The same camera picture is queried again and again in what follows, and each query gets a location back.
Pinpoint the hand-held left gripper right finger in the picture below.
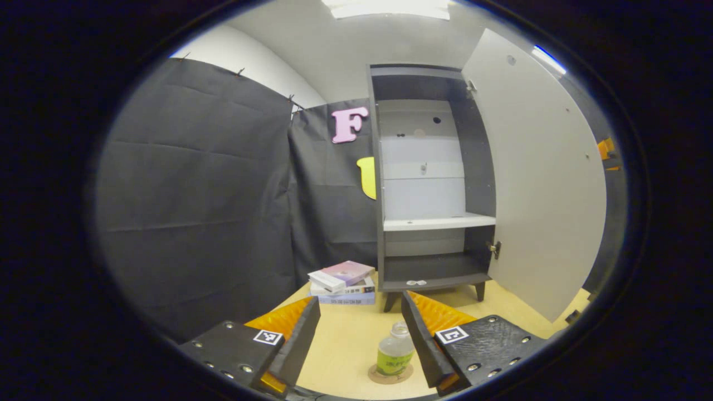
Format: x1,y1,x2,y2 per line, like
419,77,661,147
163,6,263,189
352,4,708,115
400,290,548,397

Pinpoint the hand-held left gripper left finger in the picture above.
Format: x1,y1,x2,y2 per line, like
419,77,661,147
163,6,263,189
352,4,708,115
179,296,322,397

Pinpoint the clear bottle with green label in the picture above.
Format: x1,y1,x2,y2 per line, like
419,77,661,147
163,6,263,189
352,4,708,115
377,321,416,376

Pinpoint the round brown coaster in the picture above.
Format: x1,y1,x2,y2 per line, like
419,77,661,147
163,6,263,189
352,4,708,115
368,362,414,385

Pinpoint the light grey cabinet door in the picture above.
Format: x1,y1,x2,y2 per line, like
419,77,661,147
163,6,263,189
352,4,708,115
461,28,608,324

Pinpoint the dark grey cabinet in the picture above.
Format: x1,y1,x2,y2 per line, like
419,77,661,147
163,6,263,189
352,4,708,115
367,63,502,312

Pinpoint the small white box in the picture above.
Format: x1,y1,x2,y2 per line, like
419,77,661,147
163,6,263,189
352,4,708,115
307,269,347,293

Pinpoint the white book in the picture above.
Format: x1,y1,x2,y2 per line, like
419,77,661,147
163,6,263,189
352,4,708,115
310,277,375,296

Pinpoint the small ceiling light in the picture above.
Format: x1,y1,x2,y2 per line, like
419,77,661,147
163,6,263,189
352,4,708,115
532,46,568,75

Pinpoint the black backdrop cloth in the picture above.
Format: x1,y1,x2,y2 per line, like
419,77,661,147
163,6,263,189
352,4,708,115
95,57,627,343

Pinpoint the large ceiling light panel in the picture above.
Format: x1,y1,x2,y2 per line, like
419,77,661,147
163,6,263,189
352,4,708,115
322,0,452,20

